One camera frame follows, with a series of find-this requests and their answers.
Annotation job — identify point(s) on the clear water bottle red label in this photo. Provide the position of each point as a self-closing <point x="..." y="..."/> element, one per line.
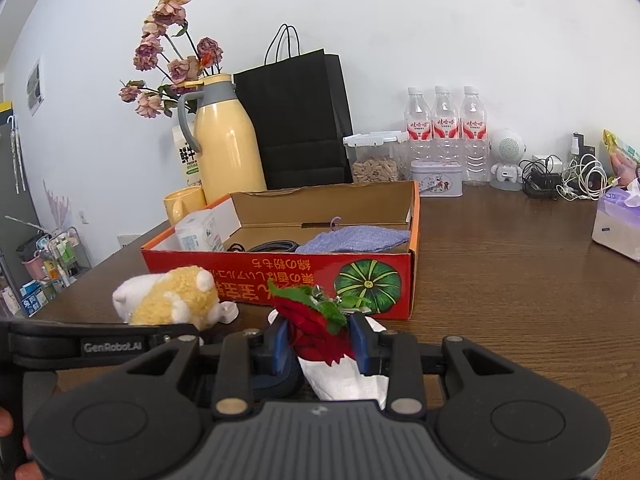
<point x="473" y="130"/>
<point x="445" y="125"/>
<point x="419" y="125"/>

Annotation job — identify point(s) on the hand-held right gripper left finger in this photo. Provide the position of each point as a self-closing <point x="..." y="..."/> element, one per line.
<point x="282" y="347"/>

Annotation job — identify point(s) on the white orange plush hamster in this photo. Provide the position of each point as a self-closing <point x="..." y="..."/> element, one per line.
<point x="170" y="295"/>

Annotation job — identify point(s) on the yellow thermos jug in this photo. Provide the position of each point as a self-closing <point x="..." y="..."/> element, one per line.
<point x="230" y="150"/>

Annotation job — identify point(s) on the black paper bag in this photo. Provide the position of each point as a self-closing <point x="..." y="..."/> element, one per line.
<point x="295" y="120"/>

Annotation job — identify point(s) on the yellow green snack packet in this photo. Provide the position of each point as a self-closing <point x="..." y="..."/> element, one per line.
<point x="622" y="155"/>

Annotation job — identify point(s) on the clear container of seeds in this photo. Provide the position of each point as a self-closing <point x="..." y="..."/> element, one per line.
<point x="375" y="167"/>

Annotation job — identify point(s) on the red rose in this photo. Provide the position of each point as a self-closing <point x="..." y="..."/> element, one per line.
<point x="312" y="330"/>

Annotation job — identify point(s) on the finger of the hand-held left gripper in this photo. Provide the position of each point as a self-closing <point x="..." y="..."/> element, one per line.
<point x="125" y="331"/>

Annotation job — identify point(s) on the person's left hand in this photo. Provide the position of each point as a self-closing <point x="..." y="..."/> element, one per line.
<point x="5" y="422"/>

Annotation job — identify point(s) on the purple tissue pack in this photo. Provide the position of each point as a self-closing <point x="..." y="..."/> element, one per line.
<point x="615" y="225"/>

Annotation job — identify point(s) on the yellow mug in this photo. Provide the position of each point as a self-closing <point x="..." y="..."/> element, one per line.
<point x="182" y="205"/>

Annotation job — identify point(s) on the storage rack with supplies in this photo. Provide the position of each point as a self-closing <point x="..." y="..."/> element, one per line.
<point x="50" y="265"/>

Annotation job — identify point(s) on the pale printed tin box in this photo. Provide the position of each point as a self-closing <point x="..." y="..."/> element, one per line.
<point x="437" y="182"/>

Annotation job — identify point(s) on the white milk carton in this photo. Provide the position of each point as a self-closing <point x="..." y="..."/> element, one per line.
<point x="189" y="160"/>

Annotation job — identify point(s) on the dried pink rose bouquet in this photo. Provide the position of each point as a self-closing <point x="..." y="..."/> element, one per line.
<point x="170" y="5"/>

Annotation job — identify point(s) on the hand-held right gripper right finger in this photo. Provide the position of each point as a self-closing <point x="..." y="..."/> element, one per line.
<point x="361" y="345"/>

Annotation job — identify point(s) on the black plug adapter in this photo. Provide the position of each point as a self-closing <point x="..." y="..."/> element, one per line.
<point x="579" y="146"/>

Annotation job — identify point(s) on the white wall socket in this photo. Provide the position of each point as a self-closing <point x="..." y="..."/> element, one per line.
<point x="130" y="240"/>

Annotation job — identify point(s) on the red cardboard box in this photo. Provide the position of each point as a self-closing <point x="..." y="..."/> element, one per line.
<point x="240" y="280"/>

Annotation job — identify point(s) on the blue towel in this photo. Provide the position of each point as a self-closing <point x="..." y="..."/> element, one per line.
<point x="350" y="240"/>

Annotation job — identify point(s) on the white robot toy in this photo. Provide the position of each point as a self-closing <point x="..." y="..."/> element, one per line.
<point x="507" y="150"/>

